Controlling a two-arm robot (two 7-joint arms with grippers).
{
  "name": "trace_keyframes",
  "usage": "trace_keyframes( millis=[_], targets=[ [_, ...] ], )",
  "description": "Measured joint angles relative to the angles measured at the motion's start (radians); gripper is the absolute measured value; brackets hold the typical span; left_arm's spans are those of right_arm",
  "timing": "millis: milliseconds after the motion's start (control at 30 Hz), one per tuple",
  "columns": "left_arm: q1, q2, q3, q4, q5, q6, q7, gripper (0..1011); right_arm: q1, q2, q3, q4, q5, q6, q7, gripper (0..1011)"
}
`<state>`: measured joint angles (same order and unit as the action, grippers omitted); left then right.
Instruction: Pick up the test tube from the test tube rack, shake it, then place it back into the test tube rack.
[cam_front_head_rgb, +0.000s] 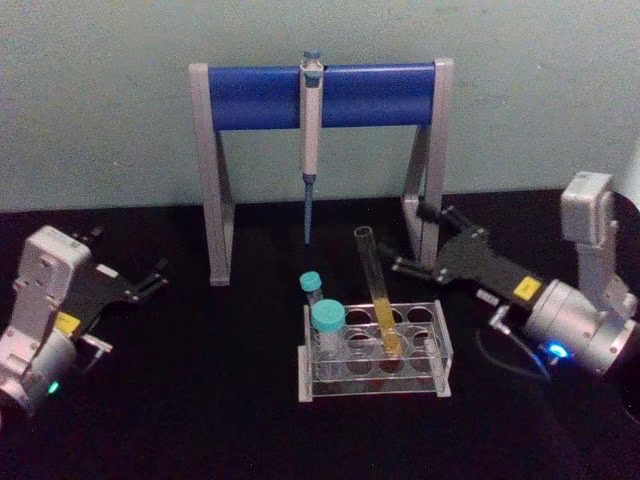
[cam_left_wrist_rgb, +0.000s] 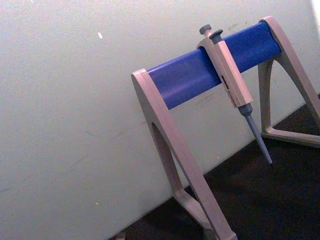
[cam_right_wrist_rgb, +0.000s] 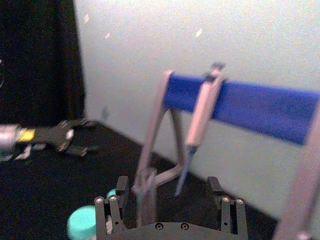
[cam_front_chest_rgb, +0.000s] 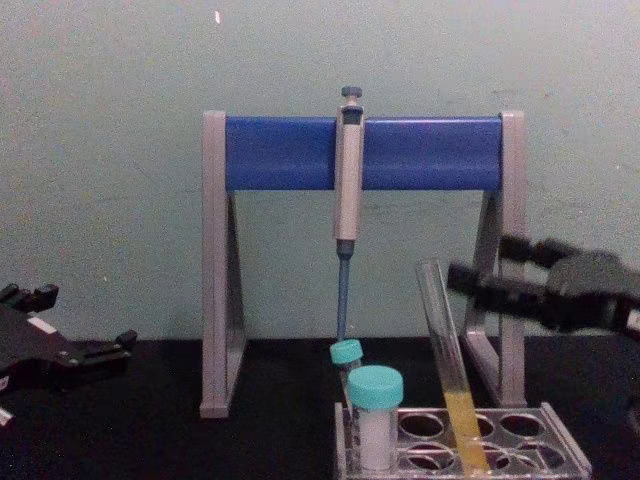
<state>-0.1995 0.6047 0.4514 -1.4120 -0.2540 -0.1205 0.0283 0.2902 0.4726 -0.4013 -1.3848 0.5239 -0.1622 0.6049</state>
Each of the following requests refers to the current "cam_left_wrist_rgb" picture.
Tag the grey stand with blue bar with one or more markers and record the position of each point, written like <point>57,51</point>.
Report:
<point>185,81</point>

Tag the grey pipette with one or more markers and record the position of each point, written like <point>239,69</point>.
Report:
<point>230,72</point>

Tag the black table cloth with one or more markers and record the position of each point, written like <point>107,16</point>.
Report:
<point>262,200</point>

